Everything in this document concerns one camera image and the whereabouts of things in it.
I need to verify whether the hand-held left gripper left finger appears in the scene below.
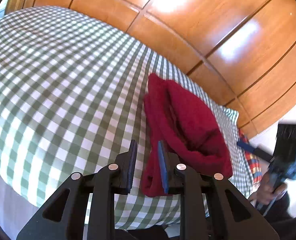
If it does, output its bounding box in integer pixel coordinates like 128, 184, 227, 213
17, 139, 138, 240

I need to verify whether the green white checked bed cover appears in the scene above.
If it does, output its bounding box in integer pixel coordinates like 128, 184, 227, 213
0, 5, 253, 230

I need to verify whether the dark red cloth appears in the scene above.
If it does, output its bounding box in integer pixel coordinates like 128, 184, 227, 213
141, 73, 233, 198

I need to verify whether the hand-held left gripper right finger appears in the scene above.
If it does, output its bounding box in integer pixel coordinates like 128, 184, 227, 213
157, 141, 280, 240

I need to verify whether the multicoloured plaid cloth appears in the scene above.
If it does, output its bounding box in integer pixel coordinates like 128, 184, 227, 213
238, 129, 264, 189

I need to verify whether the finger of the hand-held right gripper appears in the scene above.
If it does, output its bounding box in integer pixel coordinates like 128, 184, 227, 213
236, 140, 274, 163

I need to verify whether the person's right hand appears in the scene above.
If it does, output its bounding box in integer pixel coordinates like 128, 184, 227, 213
256, 174, 288, 207

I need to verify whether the white mattress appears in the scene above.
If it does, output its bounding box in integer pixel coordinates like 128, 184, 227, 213
0, 164, 47, 233

